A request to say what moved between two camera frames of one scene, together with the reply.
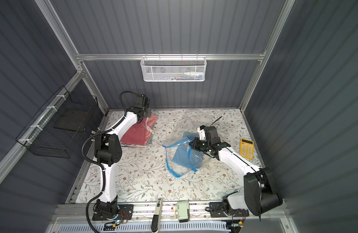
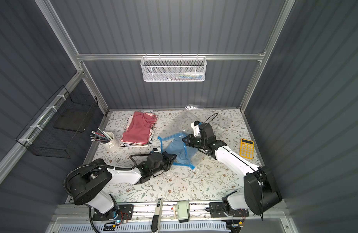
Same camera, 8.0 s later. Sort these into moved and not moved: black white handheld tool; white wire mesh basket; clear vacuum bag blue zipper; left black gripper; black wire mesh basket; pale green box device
Moved: left black gripper; clear vacuum bag blue zipper
Not moved: pale green box device; black white handheld tool; black wire mesh basket; white wire mesh basket
